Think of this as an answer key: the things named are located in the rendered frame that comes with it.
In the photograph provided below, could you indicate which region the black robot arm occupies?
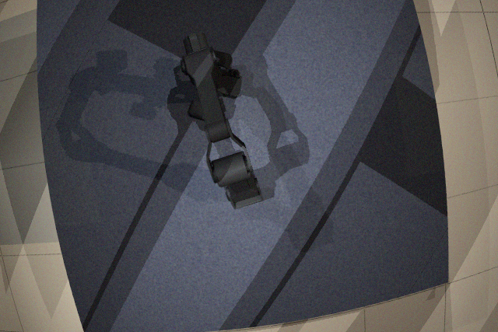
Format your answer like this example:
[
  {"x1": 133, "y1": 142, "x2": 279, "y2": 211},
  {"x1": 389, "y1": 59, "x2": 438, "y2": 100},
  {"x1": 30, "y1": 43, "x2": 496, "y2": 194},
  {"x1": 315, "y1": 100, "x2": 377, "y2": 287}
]
[{"x1": 180, "y1": 32, "x2": 264, "y2": 209}]

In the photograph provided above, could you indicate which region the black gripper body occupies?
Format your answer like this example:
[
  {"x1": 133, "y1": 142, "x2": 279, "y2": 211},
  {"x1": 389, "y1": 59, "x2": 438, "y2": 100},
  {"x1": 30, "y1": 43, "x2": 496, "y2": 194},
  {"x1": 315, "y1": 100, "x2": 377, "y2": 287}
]
[{"x1": 188, "y1": 50, "x2": 233, "y2": 121}]

